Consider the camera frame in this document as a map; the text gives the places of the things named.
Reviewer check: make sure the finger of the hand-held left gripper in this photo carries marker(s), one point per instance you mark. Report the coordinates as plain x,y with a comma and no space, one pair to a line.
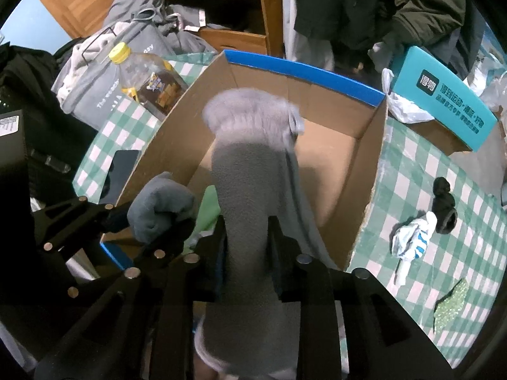
95,209
158,251

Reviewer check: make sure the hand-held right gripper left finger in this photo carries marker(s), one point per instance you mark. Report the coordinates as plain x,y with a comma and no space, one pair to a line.
220,249

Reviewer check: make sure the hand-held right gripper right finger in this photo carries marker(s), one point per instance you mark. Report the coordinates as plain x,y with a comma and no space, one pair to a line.
277,245

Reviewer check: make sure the light green cloth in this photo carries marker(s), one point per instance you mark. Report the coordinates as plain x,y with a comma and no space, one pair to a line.
208,209

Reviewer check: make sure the blue-grey sock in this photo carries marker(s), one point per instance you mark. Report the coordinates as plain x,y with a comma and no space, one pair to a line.
158,202

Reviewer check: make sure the large grey fleece sock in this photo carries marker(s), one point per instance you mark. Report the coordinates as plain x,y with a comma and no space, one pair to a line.
245,206

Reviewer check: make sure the cardboard box with blue rim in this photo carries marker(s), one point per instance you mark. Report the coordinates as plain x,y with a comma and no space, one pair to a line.
336,158

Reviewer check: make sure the white striped sock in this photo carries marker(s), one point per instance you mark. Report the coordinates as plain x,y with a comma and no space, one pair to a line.
412,233

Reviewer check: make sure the black sock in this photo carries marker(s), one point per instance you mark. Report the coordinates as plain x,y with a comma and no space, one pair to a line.
445,213

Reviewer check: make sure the green sparkly scouring cloth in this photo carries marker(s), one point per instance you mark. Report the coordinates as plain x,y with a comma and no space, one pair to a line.
451,304

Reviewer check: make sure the dark blue phone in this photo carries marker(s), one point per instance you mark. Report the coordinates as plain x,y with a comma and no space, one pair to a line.
122,174

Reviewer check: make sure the black clothing pile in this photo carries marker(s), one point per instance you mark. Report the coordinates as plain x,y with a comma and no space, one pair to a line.
39,87

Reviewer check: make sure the plastic bottle with yellow cap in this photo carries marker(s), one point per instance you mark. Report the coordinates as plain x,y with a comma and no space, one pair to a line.
150,79

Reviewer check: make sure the green checkered tablecloth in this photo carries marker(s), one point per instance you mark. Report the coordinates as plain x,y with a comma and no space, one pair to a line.
416,166

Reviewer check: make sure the wooden panel wardrobe door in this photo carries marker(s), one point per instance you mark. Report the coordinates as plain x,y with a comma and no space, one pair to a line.
79,0

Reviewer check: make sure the white plastic bag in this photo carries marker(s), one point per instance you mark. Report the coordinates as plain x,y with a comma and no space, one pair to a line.
404,107

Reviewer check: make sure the white hanging shirt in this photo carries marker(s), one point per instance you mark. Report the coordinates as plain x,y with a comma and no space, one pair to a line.
313,51

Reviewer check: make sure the wooden drawer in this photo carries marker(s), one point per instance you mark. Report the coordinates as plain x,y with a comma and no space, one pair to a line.
237,41

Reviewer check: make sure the teal shoe box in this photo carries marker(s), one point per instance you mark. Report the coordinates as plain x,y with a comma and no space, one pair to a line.
443,87

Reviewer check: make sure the black coat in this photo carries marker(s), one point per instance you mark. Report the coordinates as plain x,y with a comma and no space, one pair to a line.
336,8

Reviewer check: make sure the olive green jacket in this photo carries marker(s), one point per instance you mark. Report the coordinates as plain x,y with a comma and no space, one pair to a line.
427,8

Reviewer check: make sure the blue plastic bag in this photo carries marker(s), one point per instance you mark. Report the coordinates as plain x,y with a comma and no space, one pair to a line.
493,55

